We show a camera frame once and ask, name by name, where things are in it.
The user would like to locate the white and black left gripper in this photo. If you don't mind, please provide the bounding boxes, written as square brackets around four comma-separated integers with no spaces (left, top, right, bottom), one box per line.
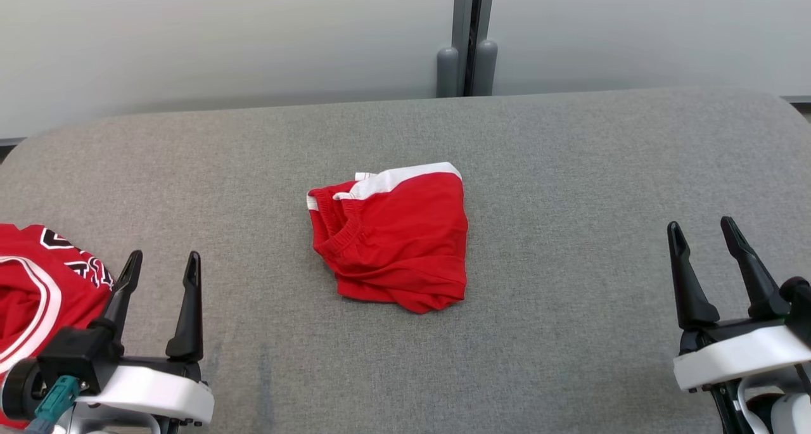
[75,250,215,434]

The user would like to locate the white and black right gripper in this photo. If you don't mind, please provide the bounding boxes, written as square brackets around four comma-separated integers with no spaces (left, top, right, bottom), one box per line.
[667,216,811,434]

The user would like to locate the red and white basketball jersey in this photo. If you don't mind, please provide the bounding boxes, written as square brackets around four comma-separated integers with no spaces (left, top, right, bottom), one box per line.
[0,224,116,430]

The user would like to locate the red shorts with white trim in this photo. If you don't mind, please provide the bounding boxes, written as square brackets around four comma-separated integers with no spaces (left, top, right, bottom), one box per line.
[307,162,469,314]

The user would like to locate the teal connector with black cable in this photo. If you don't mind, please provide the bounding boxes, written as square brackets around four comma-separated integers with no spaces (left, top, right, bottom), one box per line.
[25,376,82,434]

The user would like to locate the grey partition post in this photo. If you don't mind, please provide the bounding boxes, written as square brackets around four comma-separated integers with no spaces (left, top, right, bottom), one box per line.
[436,0,498,98]

